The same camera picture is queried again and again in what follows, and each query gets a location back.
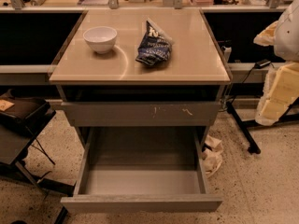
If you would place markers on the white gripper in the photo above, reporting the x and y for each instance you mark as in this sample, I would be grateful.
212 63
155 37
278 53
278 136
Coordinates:
288 34

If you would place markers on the grey drawer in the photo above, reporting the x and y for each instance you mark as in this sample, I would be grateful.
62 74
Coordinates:
117 114
142 169

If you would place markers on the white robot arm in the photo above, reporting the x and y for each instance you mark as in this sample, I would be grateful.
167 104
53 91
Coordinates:
287 34

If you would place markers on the grey drawer cabinet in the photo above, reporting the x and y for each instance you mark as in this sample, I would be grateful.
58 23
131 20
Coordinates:
137 67

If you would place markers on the grey top drawer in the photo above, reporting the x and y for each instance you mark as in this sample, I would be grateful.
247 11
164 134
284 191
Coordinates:
117 114

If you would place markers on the black power adapter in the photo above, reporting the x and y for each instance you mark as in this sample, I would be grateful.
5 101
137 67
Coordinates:
262 64

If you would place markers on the black table leg stand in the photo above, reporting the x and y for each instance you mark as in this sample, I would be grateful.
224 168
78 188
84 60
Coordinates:
244 126

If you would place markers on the crumpled beige cloth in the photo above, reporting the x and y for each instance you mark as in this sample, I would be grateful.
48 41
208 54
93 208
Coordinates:
212 155

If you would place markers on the blue crumpled chip bag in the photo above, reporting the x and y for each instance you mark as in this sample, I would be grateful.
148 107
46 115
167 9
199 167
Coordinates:
156 45

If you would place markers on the white ceramic bowl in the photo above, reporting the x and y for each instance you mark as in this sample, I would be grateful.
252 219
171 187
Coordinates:
101 39

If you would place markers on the dark side cart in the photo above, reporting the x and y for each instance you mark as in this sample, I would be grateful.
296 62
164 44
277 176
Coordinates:
36 174

